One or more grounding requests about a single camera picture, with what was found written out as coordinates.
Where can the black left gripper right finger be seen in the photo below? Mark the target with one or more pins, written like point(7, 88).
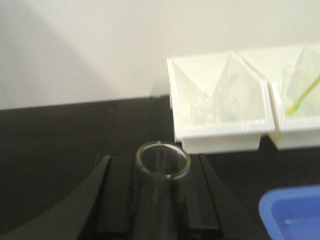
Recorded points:
point(212, 212)

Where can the blue plastic tray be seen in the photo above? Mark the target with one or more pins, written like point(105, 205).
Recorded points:
point(291, 213)

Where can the small glass beakers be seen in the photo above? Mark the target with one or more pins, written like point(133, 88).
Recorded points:
point(220, 106)

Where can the middle white storage bin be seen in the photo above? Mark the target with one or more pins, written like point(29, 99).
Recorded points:
point(289, 133)

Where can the glass beaker with spatulas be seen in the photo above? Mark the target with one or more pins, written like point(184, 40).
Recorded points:
point(296, 78)

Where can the clear glass test tube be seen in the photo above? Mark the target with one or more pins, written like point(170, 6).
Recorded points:
point(160, 171)

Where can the left white storage bin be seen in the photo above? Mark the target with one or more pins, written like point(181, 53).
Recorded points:
point(191, 76)

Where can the white storage bin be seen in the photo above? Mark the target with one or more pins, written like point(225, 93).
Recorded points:
point(289, 133)
point(191, 76)

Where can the yellow plastic spatula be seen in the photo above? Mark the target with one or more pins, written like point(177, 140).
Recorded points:
point(295, 106)

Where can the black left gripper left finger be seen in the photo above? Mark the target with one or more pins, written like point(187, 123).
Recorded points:
point(97, 209)

